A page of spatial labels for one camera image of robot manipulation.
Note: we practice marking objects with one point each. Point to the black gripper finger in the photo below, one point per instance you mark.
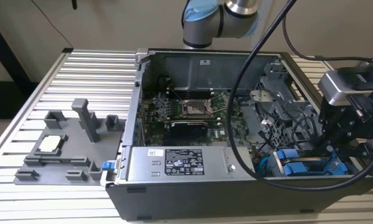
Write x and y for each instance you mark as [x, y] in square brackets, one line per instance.
[363, 150]
[331, 121]

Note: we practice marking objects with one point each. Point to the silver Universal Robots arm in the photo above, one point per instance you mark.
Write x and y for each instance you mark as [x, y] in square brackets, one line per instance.
[201, 30]

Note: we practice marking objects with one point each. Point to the grey metal drive cage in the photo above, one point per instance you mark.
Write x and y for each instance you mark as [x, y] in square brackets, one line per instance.
[263, 95]

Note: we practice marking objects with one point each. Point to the green motherboard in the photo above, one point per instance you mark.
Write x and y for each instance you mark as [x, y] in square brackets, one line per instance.
[217, 121]

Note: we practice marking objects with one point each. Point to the CPU socket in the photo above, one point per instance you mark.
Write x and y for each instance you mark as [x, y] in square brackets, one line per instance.
[194, 108]

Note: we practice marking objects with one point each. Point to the black graphics card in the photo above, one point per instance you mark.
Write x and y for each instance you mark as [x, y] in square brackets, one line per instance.
[186, 130]

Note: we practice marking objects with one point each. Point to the black open PC case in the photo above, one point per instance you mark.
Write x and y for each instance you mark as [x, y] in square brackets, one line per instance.
[205, 200]

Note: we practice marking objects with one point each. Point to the silver power supply unit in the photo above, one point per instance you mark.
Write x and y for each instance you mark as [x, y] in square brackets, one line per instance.
[142, 165]

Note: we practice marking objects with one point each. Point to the blue case latch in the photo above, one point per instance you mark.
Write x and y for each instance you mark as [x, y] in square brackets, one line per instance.
[107, 166]

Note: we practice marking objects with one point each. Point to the grey parts rack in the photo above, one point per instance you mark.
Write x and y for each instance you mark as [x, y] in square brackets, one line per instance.
[77, 151]

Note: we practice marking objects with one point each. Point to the silver CPU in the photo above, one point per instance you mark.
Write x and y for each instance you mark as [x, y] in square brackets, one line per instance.
[50, 143]

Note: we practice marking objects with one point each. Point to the black hanging object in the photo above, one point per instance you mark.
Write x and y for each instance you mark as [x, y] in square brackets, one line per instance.
[74, 4]

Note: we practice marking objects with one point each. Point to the black stand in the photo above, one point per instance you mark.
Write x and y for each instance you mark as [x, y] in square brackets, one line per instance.
[5, 100]

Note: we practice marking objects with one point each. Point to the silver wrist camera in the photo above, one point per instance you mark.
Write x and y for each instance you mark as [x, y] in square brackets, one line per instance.
[335, 88]

